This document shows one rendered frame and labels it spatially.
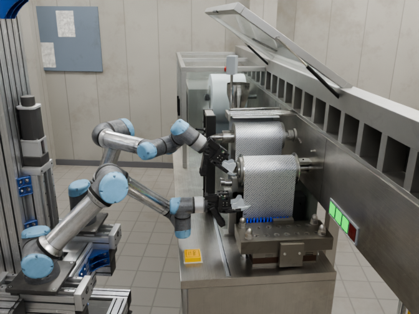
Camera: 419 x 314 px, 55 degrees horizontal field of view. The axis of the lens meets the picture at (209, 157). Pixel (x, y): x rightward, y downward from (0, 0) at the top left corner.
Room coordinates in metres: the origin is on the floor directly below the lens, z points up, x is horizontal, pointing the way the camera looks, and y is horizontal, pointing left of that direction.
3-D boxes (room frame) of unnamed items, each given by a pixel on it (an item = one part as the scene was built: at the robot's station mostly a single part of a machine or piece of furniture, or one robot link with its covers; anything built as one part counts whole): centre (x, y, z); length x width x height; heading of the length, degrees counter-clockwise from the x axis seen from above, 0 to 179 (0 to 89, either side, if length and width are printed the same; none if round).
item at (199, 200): (1.62, 0.04, 1.11); 0.08 x 0.05 x 0.08; 6
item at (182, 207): (1.61, 0.12, 1.11); 0.11 x 0.08 x 0.09; 96
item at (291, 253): (1.45, -0.35, 0.97); 0.10 x 0.03 x 0.11; 96
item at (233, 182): (1.73, -0.10, 1.05); 0.06 x 0.05 x 0.31; 96
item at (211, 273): (2.64, -0.08, 0.88); 2.52 x 0.66 x 0.04; 6
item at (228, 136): (1.95, -0.09, 1.34); 0.06 x 0.06 x 0.06; 6
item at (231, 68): (2.26, -0.11, 1.66); 0.07 x 0.07 x 0.10; 74
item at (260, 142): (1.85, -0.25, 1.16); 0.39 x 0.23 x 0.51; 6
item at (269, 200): (1.66, -0.27, 1.11); 0.23 x 0.01 x 0.18; 96
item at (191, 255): (1.52, 0.07, 0.91); 0.07 x 0.07 x 0.02; 6
